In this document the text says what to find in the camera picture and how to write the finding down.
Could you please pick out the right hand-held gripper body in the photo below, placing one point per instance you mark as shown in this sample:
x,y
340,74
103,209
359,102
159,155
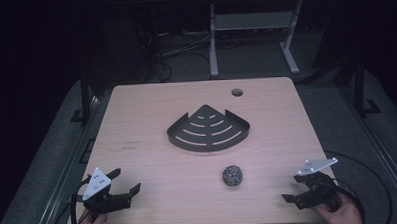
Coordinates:
x,y
322,187

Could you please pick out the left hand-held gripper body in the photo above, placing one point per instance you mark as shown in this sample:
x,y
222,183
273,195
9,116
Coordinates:
x,y
96,184

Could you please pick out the steel wool scrubber ball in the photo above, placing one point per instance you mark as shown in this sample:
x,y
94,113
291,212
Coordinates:
x,y
232,176

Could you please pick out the black metal corner shelf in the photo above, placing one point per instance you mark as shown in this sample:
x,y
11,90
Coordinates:
x,y
208,133

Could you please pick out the person's right hand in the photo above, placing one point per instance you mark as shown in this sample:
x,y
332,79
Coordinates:
x,y
345,215

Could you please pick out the black metal stand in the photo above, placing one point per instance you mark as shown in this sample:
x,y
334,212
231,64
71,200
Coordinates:
x,y
85,96
360,86

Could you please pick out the grey metal floor rail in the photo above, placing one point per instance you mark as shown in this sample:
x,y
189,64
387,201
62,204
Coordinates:
x,y
377,142
68,166

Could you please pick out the white metal desk frame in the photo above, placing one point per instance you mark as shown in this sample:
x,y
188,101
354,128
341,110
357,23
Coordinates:
x,y
250,21

